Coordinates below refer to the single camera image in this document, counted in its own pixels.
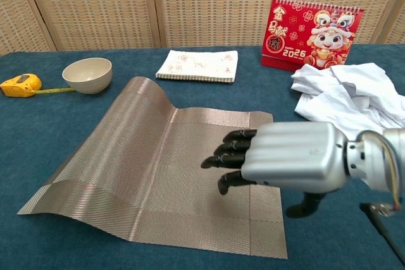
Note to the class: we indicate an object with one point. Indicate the brown woven placemat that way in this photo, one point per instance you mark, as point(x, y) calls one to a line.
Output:
point(126, 172)

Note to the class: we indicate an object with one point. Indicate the yellow tape measure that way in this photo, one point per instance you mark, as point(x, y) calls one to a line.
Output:
point(19, 85)

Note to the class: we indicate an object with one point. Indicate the white round bowl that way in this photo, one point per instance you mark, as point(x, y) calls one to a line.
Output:
point(88, 77)

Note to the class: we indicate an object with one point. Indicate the crumpled white cloth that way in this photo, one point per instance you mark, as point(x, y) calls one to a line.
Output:
point(348, 99)

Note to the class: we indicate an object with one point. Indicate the teal fabric table cover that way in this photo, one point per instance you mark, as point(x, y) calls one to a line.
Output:
point(47, 131)

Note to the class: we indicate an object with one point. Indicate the spiral notebook with red drawings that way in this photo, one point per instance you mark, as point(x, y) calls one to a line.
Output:
point(196, 66)

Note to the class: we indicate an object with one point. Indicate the woven bamboo folding screen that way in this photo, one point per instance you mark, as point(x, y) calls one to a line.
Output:
point(95, 7)

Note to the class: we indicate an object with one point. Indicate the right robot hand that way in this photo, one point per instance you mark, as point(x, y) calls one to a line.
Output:
point(294, 156)

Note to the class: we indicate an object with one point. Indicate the red desk calendar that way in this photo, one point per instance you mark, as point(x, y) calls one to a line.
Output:
point(284, 36)

